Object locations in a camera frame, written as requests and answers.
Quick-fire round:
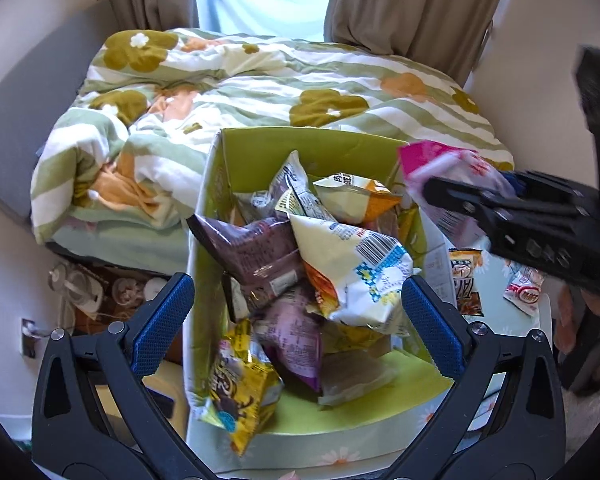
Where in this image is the yellow brown snack packet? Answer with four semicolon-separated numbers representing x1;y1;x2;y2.
199;317;286;457

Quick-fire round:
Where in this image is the white blue yellow snack packet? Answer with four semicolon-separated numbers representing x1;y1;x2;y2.
289;212;415;337

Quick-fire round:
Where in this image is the grey padded headboard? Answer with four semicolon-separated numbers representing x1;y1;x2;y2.
0;0;129;222

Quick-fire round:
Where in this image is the white translucent snack packet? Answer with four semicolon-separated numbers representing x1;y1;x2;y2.
317;355;397;409

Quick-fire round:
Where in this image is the black small device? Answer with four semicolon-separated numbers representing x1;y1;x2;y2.
142;390;177;420

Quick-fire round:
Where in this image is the grey white snack packet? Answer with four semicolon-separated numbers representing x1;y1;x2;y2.
235;150;312;217

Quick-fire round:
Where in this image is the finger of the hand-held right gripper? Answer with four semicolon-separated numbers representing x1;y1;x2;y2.
499;170;599;219
423;175;597;282

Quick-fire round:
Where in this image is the green cardboard box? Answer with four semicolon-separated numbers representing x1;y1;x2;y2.
182;127;458;442

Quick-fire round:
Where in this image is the white round appliance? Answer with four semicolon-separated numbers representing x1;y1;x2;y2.
111;275;147;309

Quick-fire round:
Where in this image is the light green bed sheet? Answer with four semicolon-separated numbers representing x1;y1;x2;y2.
45;210;194;277

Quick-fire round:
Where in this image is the white red snack packet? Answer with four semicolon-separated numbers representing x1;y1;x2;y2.
502;259;546;317

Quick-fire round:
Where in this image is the light purple grey snack packet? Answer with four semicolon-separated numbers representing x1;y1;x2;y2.
252;287;327;394

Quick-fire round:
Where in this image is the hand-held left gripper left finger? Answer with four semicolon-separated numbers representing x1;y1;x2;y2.
31;272;206;480

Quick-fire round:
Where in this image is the orange white snack packet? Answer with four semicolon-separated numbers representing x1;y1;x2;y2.
312;173;404;226

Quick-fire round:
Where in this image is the floral striped blanket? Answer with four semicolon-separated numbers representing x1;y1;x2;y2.
30;27;516;262

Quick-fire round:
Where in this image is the wall socket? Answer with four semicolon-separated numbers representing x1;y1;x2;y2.
20;317;44;359

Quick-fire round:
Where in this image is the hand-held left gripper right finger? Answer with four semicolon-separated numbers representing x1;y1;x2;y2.
385;274;567;480

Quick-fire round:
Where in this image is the brown orange snack packet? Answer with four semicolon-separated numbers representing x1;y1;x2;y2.
447;247;486;317

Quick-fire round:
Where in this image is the white yellow printed snack packet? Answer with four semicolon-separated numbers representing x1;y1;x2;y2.
274;187;337;224

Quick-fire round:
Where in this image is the white small appliance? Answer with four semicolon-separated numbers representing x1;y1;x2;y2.
47;265;106;324

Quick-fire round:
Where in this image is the yellow green lemon snack packet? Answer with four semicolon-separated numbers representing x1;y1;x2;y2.
325;322;388;359

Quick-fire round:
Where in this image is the person's right hand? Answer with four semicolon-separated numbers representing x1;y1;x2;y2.
552;281;600;357

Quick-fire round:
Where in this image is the pink white snack packet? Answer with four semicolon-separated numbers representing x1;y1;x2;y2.
397;141;516;249

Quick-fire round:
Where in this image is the dark purple snack packet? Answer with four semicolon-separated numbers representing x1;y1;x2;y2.
187;213;307;312

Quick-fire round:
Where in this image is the dark small snack packet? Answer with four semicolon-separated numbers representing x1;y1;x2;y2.
221;272;261;324

